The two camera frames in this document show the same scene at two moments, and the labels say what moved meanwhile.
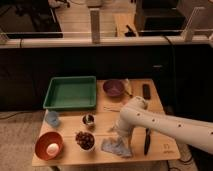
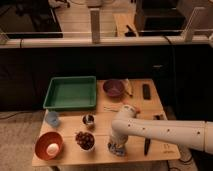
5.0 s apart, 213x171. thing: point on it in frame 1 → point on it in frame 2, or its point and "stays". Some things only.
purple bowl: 113,87 stays
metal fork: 106,108 stays
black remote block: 146,91 stays
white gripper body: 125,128 → 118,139
